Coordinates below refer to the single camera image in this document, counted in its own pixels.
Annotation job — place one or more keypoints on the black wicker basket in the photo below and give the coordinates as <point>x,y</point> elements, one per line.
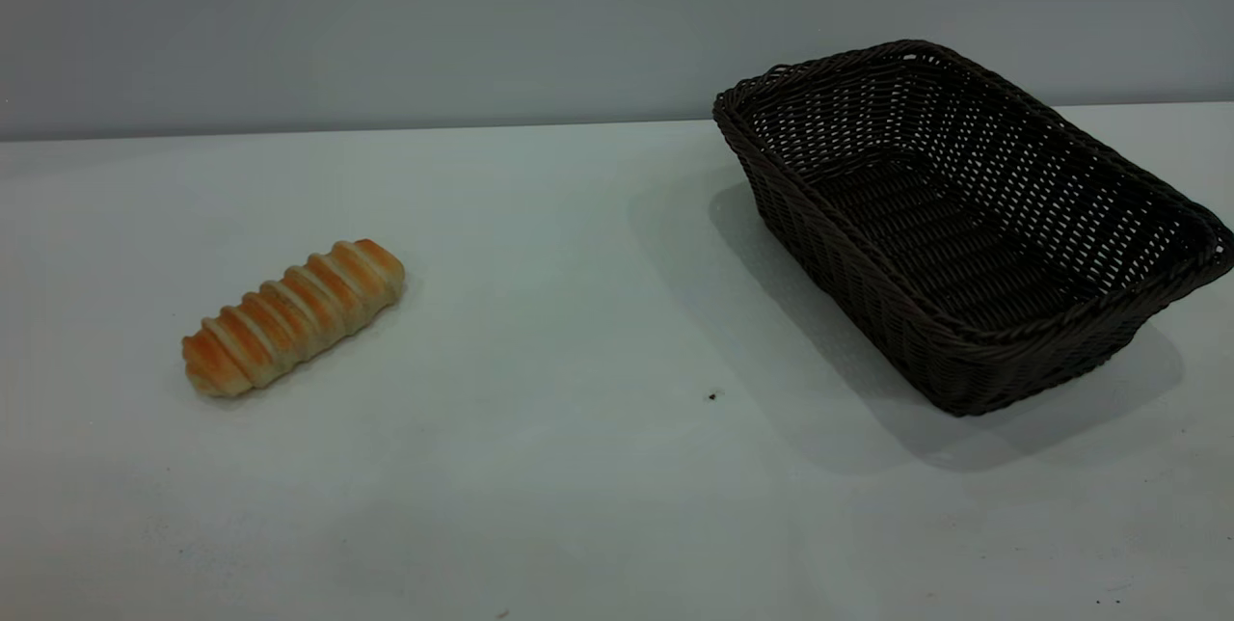
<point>848,274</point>

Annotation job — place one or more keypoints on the ridged golden bread roll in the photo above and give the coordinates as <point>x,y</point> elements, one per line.
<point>289,317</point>

